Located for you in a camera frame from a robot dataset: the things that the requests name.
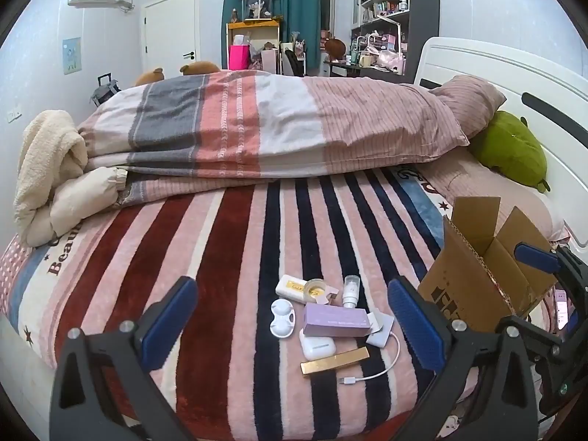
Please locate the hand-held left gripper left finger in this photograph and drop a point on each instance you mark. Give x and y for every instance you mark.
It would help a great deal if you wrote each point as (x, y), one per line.
(167, 326)

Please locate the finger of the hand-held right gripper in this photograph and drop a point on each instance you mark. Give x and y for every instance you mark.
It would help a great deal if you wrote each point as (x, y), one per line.
(542, 337)
(535, 257)

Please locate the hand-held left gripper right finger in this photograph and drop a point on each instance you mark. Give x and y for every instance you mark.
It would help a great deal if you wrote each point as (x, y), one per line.
(413, 326)

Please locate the brown cardboard box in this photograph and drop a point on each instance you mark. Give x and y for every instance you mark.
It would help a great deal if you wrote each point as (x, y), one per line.
(468, 280)

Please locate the small white spray bottle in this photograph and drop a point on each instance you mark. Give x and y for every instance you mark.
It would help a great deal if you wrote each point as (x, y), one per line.
(350, 291)

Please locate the purple rectangular box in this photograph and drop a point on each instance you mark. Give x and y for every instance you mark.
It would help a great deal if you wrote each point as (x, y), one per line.
(335, 320)

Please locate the gold rectangular box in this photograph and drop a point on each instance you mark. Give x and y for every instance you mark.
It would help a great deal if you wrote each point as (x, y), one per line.
(333, 362)

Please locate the white earbuds case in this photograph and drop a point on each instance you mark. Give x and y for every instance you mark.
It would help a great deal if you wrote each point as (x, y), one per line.
(317, 347)

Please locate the clear tape roll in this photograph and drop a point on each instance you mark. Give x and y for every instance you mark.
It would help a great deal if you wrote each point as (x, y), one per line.
(318, 290)

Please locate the white contact lens case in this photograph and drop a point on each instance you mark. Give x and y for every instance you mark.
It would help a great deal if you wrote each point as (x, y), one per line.
(282, 319)

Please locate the white box with yellow label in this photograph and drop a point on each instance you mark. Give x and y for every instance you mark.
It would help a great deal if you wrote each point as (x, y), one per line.
(291, 287)

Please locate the smartphone with lit screen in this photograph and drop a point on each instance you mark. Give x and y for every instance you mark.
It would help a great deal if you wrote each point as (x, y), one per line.
(562, 310)

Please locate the small white sachet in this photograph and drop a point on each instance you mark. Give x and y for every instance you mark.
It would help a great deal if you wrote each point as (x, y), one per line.
(377, 316)

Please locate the pink ribbed pillow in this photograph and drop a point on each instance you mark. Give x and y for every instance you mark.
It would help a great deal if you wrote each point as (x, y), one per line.
(496, 188)

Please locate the striped plush blanket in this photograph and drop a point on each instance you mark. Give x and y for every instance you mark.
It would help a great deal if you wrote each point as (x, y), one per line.
(229, 262)

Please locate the green plush toy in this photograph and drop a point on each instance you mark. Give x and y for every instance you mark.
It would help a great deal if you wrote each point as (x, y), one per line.
(510, 147)

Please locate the cream puffy jacket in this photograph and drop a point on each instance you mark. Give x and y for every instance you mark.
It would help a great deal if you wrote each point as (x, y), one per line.
(82, 197)

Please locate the pink striped pillow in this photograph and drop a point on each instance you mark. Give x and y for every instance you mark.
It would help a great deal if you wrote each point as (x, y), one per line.
(468, 101)

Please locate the white bed headboard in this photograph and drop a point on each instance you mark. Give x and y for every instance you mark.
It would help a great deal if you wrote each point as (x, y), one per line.
(519, 73)

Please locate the cream fleece blanket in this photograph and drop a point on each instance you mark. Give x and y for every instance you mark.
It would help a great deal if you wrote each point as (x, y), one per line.
(43, 170)

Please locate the pink and grey striped quilt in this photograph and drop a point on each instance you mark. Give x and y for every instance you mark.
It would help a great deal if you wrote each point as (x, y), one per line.
(275, 124)

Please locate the grey suitcase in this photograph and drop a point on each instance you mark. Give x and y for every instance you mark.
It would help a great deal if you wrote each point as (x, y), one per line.
(104, 92)

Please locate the brown teddy bear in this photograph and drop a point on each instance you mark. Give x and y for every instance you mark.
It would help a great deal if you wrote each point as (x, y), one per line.
(149, 77)
(200, 68)

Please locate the cluttered desk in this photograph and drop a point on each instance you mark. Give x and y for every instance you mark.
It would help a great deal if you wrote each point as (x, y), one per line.
(353, 68)

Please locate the bright pink bag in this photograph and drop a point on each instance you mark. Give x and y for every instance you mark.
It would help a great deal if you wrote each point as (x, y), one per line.
(240, 57)

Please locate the brown round wig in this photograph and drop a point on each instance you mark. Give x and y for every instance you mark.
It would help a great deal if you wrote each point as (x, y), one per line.
(335, 49)

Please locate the black chair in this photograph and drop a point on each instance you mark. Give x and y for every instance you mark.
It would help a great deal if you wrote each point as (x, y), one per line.
(291, 63)

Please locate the grey bookshelf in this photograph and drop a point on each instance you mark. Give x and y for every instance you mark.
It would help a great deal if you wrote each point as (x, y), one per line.
(383, 9)

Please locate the white door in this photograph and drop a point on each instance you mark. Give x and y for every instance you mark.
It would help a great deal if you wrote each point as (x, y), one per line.
(170, 32)

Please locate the yellow shelf unit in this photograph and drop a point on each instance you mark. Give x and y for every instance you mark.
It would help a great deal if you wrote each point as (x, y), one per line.
(252, 25)

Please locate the glass display case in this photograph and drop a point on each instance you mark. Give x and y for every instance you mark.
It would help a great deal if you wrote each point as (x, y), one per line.
(255, 4)

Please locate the white wall switch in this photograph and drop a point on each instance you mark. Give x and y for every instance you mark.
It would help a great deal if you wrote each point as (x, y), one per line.
(14, 115)

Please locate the wall poster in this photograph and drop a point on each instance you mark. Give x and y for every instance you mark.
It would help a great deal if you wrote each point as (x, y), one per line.
(71, 55)

